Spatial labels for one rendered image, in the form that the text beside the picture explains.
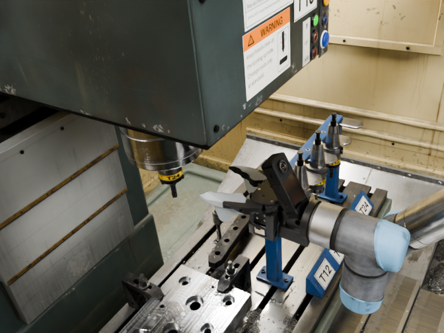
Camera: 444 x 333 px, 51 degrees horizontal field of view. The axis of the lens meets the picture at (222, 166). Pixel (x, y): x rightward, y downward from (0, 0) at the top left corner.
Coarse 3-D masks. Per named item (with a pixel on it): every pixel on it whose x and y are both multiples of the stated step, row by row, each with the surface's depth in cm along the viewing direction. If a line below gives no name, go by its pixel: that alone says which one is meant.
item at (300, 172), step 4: (296, 164) 116; (304, 164) 116; (296, 168) 116; (300, 168) 115; (304, 168) 115; (296, 172) 116; (300, 172) 116; (304, 172) 116; (300, 176) 116; (304, 176) 116; (300, 180) 117; (304, 180) 117; (308, 180) 118; (304, 184) 117; (308, 184) 118; (304, 188) 118
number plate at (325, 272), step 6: (324, 258) 134; (324, 264) 133; (318, 270) 131; (324, 270) 132; (330, 270) 133; (318, 276) 130; (324, 276) 131; (330, 276) 133; (318, 282) 129; (324, 282) 130; (324, 288) 129
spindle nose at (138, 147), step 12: (120, 132) 87; (132, 132) 83; (132, 144) 84; (144, 144) 83; (156, 144) 83; (168, 144) 83; (180, 144) 84; (132, 156) 86; (144, 156) 85; (156, 156) 84; (168, 156) 84; (180, 156) 85; (192, 156) 87; (144, 168) 87; (156, 168) 86; (168, 168) 86
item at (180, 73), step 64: (0, 0) 76; (64, 0) 68; (128, 0) 61; (192, 0) 56; (0, 64) 87; (64, 64) 76; (128, 64) 67; (192, 64) 61; (128, 128) 76; (192, 128) 67
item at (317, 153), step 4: (320, 144) 123; (312, 148) 124; (316, 148) 123; (320, 148) 123; (312, 152) 124; (316, 152) 123; (320, 152) 123; (312, 156) 125; (316, 156) 124; (320, 156) 124; (312, 160) 125; (316, 160) 124; (320, 160) 124; (324, 160) 125; (312, 164) 125; (316, 164) 125; (320, 164) 125; (324, 164) 126
